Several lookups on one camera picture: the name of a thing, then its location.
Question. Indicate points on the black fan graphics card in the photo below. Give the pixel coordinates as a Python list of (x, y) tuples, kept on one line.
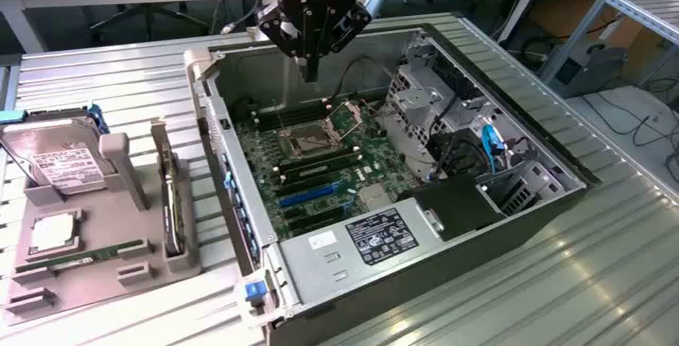
[(173, 211)]

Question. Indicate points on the black RAM slot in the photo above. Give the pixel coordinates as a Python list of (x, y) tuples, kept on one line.
[(266, 121), (266, 112), (266, 125), (266, 116)]

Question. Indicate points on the thin metal locking lever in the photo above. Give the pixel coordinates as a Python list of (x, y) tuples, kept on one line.
[(281, 117)]

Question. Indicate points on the metal socket cover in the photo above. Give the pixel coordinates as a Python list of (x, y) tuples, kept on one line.
[(348, 119)]

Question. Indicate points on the CPU socket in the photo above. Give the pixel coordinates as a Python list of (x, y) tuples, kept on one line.
[(310, 143)]

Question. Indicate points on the silver perforated drive cage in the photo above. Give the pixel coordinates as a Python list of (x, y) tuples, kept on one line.
[(412, 139)]

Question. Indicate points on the green motherboard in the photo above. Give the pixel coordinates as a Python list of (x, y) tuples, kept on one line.
[(380, 151)]

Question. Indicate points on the black slanted pole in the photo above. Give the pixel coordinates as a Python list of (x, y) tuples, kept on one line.
[(529, 4)]

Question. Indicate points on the green RAM stick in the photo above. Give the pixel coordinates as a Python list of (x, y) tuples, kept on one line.
[(318, 162), (69, 260)]

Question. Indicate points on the blue card retention clip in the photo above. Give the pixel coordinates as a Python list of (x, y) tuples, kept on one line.
[(230, 182), (253, 242), (243, 216)]

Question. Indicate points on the blue disk caddy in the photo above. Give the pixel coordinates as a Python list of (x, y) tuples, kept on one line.
[(98, 119)]

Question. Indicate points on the silver chipset heat sink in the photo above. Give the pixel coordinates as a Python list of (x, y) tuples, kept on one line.
[(378, 198)]

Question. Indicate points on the blue expansion slot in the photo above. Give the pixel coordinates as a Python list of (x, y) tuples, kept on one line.
[(310, 197)]

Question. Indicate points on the short black expansion slot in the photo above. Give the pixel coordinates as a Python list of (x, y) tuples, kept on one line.
[(292, 209)]

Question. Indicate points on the black plastic shroud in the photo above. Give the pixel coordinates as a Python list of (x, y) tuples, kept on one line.
[(457, 207)]

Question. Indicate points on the silver hard disk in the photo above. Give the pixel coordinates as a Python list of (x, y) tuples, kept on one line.
[(58, 155)]

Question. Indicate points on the silver disk bay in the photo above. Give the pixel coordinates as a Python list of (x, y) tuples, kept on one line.
[(517, 195)]

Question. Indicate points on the grey plastic parts rack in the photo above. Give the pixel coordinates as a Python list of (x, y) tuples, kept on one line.
[(106, 242)]

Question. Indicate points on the silver power supply unit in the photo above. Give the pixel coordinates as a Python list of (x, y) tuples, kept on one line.
[(318, 278)]

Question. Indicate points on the blue plastic case latch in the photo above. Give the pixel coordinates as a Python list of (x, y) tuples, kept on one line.
[(255, 290)]

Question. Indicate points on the silver CPU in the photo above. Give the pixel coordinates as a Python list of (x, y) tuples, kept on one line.
[(54, 232)]

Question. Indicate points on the open black PC case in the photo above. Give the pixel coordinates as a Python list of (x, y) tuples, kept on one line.
[(425, 290)]

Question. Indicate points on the black chassis switch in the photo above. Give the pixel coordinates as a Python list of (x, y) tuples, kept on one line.
[(225, 124)]

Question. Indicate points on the aluminium frame table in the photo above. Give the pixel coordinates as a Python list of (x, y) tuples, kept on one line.
[(645, 10)]

